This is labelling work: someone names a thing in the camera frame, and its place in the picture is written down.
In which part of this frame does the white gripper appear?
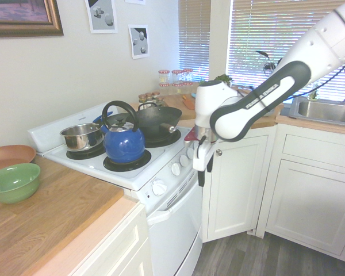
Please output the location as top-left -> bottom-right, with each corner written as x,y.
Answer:
191,138 -> 217,187

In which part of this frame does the white oven door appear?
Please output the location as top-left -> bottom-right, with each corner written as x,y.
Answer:
146,171 -> 204,276

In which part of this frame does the white corner cabinet door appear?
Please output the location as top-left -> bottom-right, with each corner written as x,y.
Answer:
202,134 -> 270,243

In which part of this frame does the black stove burner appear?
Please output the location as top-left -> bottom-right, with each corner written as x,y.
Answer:
66,143 -> 106,160
143,128 -> 182,148
102,148 -> 152,173

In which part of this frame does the orange knife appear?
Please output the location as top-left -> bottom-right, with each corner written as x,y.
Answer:
182,95 -> 197,110

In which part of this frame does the white electric range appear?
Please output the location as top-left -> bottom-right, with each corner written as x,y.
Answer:
27,102 -> 204,276

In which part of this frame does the leafy plant white pot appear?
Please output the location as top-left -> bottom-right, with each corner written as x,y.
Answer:
213,74 -> 234,87

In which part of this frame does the white sink cabinet door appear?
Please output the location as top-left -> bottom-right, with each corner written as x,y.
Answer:
263,157 -> 345,257

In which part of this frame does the white cabinet drawer front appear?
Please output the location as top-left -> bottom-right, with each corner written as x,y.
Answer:
281,133 -> 345,171

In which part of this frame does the white cabinet beside range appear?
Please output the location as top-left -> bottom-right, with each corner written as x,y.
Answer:
70,200 -> 154,276

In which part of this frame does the stainless steel saucepan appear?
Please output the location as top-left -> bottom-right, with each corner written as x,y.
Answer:
59,122 -> 105,152

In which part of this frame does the narrow window blind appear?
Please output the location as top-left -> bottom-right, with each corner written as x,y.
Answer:
178,0 -> 212,85

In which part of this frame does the stainless steel sink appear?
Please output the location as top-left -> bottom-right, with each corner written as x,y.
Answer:
288,95 -> 345,128

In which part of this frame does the small grey shapes print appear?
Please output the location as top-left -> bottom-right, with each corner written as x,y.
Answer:
128,24 -> 150,60

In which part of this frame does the wide window blind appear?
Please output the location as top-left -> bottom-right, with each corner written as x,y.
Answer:
227,0 -> 345,102

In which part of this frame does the large grey shapes print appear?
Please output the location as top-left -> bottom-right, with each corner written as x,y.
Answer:
84,0 -> 119,35

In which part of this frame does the green ceramic bowl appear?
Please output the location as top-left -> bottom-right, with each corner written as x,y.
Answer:
0,163 -> 42,205

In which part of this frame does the gold framed painting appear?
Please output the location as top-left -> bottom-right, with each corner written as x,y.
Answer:
0,0 -> 65,38

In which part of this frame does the red wrist camera mount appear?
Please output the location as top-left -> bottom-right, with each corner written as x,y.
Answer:
183,127 -> 198,149

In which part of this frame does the black wok wooden handle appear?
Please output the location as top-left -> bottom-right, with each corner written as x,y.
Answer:
135,102 -> 183,137

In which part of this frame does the blue kettle black handle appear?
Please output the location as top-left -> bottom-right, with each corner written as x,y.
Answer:
102,100 -> 146,163

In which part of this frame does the long black arm cable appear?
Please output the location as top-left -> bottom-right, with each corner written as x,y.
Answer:
287,53 -> 345,102

